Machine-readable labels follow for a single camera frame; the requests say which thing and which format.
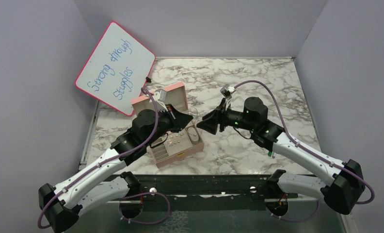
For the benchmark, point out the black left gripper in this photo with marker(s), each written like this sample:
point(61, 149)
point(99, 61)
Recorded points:
point(179, 120)

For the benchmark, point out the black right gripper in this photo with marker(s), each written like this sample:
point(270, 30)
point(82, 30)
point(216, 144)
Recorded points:
point(210, 123)

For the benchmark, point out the pink jewelry box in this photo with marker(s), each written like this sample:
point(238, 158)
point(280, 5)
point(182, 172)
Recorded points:
point(190, 137)

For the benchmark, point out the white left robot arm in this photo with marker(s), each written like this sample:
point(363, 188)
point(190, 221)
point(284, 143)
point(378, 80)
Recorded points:
point(64, 203)

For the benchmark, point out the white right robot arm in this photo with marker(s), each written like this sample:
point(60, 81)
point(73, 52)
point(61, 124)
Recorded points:
point(339, 184)

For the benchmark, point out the silver earrings cluster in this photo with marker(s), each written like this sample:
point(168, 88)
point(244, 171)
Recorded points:
point(173, 141)

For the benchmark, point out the pink framed whiteboard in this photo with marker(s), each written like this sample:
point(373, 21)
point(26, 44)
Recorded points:
point(116, 70)

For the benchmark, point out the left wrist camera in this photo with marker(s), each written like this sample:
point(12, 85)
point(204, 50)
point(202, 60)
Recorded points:
point(159, 97)

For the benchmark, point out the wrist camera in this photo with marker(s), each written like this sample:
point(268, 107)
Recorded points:
point(227, 92)
point(159, 97)

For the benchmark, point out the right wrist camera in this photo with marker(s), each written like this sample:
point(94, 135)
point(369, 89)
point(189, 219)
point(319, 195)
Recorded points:
point(227, 92)

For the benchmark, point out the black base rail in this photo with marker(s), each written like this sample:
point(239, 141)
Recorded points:
point(160, 193)

